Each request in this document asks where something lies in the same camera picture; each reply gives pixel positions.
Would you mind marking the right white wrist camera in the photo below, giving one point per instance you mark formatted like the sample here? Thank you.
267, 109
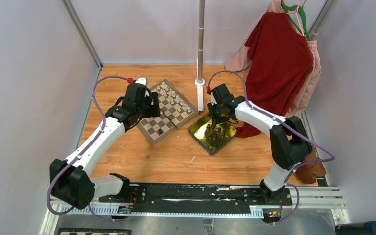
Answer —
209, 92

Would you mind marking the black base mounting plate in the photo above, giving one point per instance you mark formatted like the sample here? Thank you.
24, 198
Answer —
194, 198

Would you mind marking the gold metal tray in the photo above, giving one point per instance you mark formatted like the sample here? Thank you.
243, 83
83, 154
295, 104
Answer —
212, 138

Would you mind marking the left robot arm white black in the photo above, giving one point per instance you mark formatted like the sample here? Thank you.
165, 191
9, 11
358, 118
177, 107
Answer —
70, 178

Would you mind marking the pink garment on hanger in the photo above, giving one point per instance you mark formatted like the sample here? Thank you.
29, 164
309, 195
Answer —
240, 62

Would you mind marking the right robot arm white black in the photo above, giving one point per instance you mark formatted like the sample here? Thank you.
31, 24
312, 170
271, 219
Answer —
288, 138

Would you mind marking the aluminium rail frame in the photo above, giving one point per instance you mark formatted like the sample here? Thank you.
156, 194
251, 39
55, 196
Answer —
315, 210

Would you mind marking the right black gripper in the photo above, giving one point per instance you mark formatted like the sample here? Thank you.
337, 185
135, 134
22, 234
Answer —
215, 119

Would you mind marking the dark blue bottle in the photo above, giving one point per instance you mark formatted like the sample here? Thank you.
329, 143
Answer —
364, 228

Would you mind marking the brown crumpled cloth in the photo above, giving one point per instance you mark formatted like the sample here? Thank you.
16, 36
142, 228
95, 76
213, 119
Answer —
307, 174

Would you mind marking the wooden folding chess board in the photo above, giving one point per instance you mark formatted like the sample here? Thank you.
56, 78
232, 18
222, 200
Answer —
176, 111

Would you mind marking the white stand base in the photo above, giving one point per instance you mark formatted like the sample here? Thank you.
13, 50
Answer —
200, 94

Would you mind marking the red shirt on hanger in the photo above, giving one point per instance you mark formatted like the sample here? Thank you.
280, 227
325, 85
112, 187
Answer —
281, 62

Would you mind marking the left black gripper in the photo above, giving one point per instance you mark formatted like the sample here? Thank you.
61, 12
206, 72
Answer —
153, 109

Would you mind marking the grey metal stand pole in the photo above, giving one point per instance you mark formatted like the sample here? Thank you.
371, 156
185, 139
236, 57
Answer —
199, 64

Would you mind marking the green clothes hanger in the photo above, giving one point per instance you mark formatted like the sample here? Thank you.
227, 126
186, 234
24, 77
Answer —
297, 16

